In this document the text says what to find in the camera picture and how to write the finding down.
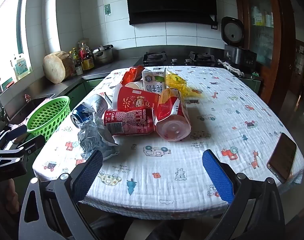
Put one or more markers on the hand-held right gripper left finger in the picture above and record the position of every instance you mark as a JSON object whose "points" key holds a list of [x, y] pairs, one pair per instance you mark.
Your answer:
{"points": [[88, 172]]}

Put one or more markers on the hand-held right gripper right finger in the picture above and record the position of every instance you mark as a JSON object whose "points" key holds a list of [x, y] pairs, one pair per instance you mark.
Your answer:
{"points": [[218, 177]]}

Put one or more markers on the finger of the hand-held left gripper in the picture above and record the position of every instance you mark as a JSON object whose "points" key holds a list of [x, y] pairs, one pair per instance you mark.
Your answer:
{"points": [[15, 131], [33, 143]]}

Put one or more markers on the green plastic basket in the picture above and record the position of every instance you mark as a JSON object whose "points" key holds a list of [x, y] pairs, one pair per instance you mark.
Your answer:
{"points": [[49, 115]]}

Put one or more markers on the clear plastic bag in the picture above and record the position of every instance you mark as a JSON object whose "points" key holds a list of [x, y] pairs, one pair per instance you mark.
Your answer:
{"points": [[97, 140]]}

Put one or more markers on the red cola can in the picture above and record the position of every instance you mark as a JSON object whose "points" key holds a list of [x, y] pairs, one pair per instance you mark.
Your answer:
{"points": [[132, 121]]}

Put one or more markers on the crushed blue drink can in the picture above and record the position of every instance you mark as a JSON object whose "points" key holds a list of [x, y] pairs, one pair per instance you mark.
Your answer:
{"points": [[92, 105]]}

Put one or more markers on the crushed red cup with lid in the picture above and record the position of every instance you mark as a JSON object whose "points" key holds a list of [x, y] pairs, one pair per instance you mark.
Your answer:
{"points": [[170, 115]]}

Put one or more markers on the red paper cup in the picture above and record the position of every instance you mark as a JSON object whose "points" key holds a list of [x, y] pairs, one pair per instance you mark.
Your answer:
{"points": [[134, 98]]}

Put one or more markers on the white paper cup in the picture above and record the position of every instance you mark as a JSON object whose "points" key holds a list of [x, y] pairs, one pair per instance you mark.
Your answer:
{"points": [[135, 85]]}

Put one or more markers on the orange snack bag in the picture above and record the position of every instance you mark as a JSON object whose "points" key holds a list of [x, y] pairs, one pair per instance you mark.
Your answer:
{"points": [[132, 75]]}

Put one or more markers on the white green milk carton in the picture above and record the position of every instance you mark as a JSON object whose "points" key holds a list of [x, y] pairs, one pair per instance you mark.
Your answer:
{"points": [[153, 80]]}

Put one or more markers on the person's left hand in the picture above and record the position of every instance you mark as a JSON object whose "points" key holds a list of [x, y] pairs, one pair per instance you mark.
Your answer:
{"points": [[13, 195]]}

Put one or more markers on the steel sink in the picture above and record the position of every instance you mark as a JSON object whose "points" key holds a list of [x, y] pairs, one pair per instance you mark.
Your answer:
{"points": [[34, 105]]}

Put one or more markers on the red white scrubber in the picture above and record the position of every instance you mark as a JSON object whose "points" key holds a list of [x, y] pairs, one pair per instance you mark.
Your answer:
{"points": [[27, 98]]}

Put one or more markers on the printed white tablecloth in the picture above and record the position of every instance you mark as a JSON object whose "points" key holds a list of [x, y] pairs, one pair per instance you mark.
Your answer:
{"points": [[216, 120]]}

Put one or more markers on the dish soap bottle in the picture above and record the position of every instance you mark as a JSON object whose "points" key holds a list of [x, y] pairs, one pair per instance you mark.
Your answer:
{"points": [[22, 67]]}

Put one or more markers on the smartphone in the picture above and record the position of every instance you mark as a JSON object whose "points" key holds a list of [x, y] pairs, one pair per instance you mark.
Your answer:
{"points": [[283, 157]]}

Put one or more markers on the green kitchen cabinet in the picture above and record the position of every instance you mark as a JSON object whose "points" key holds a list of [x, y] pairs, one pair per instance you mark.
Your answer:
{"points": [[79, 90]]}

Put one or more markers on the round wooden chopping block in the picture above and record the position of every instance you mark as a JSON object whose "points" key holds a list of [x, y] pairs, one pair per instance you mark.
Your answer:
{"points": [[55, 66]]}

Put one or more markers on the small glass jar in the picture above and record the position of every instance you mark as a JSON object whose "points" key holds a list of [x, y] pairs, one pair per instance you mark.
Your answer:
{"points": [[79, 70]]}

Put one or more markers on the yellow green bottle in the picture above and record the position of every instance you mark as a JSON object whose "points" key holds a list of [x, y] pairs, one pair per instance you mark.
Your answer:
{"points": [[72, 53]]}

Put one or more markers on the yellow oil container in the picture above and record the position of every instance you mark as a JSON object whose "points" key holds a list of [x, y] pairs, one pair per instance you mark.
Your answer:
{"points": [[88, 64]]}

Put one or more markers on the yellow plastic wrapper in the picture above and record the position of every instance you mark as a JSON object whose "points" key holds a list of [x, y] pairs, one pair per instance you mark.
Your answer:
{"points": [[175, 81]]}

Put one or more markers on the window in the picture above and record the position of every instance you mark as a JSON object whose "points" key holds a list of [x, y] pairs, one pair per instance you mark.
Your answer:
{"points": [[7, 25]]}

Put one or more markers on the white rag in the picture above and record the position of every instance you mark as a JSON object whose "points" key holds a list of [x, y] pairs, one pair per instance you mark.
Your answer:
{"points": [[231, 67]]}

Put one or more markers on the steel pressure cooker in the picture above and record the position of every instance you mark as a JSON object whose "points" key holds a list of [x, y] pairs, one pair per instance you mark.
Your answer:
{"points": [[103, 55]]}

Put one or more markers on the black rice cooker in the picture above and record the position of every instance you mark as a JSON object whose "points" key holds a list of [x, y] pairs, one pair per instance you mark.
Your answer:
{"points": [[238, 55]]}

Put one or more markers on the black gas stove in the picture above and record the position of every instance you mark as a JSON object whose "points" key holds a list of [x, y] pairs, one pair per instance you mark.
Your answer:
{"points": [[179, 58]]}

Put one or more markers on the wooden glass cabinet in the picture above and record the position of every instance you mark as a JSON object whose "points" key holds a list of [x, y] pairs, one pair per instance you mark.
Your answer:
{"points": [[263, 30]]}

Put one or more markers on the black range hood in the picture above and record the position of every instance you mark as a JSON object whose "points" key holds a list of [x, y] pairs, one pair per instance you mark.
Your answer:
{"points": [[172, 0]]}

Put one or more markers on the wall socket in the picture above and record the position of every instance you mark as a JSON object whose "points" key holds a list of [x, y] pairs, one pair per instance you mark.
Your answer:
{"points": [[214, 26]]}

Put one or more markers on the green wall hook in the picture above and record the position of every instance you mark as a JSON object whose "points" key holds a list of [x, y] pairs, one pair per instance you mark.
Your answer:
{"points": [[107, 8]]}

